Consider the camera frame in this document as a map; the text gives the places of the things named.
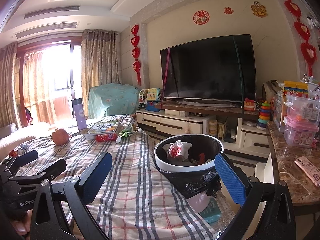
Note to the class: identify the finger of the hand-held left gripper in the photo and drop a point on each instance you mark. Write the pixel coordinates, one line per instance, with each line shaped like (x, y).
(25, 158)
(55, 168)

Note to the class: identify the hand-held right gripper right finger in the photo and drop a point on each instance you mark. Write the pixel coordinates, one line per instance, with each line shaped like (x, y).
(230, 177)

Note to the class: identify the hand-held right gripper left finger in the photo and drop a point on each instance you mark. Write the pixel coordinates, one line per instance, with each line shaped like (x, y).
(97, 177)

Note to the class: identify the silver wrapper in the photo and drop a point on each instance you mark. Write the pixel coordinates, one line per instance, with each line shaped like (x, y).
(24, 148)

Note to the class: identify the white bin with black liner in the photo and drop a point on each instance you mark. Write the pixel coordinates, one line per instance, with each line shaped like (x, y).
(175, 168)

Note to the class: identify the white plastic bag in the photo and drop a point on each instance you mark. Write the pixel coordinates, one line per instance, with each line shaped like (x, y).
(178, 148)

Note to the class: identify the person's left hand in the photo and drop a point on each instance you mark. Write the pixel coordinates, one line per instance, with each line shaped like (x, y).
(21, 226)

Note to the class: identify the pale sofa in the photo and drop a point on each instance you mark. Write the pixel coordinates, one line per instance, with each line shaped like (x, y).
(15, 137)

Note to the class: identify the apple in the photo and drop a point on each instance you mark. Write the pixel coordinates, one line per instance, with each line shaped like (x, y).
(60, 137)

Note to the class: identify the teal box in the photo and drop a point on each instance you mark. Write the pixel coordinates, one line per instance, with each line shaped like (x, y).
(212, 211)

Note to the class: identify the long red snack packet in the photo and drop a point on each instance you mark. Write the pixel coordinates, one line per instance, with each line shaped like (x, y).
(106, 137)

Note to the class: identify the white remote control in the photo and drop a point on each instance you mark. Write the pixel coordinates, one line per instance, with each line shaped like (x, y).
(233, 133)

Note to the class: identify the wooden toy house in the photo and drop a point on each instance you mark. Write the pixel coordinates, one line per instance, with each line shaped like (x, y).
(222, 130)

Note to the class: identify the stack of books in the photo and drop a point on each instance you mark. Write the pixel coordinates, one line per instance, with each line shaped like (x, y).
(105, 127)

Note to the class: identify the stack of round yellow containers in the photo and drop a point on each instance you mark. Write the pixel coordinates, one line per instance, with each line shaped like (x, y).
(212, 127)

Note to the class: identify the crumpled green wrapper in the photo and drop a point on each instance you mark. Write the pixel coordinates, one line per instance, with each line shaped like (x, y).
(127, 131)

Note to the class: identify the purple thermos bottle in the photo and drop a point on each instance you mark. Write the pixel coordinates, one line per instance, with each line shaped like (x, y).
(80, 117)

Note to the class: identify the marble top side cabinet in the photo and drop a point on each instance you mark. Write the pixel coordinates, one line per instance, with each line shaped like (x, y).
(287, 160)

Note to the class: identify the sheer yellow curtain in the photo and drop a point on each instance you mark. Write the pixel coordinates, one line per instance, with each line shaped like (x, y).
(37, 87)

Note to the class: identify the beige patterned curtain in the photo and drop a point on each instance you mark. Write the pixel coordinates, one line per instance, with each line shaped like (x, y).
(100, 62)
(8, 85)

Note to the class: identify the orange toy telephone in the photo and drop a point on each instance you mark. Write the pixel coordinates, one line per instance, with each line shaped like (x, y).
(249, 105)

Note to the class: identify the white television cabinet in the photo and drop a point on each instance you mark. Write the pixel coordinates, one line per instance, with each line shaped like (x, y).
(175, 123)

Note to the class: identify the teal covered furniture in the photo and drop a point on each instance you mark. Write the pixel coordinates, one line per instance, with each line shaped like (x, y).
(112, 100)

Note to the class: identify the pink mobile phone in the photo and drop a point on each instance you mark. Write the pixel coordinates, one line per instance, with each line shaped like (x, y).
(308, 171)

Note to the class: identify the pink plastic storage box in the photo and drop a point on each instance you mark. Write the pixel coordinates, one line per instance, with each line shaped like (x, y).
(300, 135)

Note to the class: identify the white wheel toy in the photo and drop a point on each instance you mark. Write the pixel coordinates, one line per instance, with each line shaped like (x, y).
(143, 97)

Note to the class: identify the toy cash register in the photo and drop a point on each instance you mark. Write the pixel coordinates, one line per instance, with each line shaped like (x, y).
(153, 97)

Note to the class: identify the brown paper bag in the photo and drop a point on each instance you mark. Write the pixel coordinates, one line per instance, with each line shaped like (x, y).
(271, 88)

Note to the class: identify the clear plastic storage box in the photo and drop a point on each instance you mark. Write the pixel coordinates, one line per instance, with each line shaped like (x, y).
(302, 110)

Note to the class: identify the dark green stick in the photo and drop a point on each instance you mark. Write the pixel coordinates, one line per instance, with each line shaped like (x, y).
(238, 75)

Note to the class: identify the yellow picture book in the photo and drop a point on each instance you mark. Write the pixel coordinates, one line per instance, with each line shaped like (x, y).
(296, 87)

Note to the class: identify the black television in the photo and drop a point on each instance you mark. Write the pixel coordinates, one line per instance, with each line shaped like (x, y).
(207, 67)

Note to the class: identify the ceiling air vent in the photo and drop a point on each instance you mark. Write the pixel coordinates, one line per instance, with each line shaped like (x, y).
(47, 30)
(52, 12)

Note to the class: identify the wooden balcony door frame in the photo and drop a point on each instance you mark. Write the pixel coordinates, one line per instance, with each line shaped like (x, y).
(72, 80)

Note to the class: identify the red heart wall hanging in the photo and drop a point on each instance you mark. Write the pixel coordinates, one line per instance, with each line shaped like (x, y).
(302, 30)
(135, 40)

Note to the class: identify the round red wall sticker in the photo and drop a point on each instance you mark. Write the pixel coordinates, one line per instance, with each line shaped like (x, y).
(200, 17)

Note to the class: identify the red character wall sticker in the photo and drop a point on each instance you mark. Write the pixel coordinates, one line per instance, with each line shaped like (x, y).
(228, 10)

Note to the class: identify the cartoon figure wall sticker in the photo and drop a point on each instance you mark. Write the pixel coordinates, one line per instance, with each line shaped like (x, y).
(258, 9)

